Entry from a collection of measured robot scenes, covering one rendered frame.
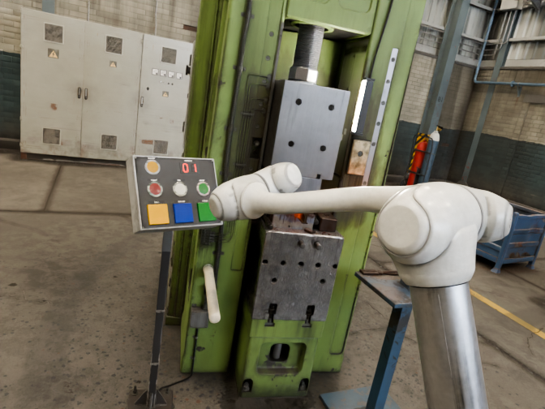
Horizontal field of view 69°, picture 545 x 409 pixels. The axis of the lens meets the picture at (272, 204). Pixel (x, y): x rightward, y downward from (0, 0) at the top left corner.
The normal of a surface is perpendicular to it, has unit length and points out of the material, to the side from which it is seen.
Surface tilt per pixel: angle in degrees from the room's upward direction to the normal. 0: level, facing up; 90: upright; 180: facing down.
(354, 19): 90
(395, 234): 84
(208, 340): 90
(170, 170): 60
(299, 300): 90
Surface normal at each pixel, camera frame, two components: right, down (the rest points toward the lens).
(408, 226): -0.73, -0.04
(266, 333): 0.21, 0.29
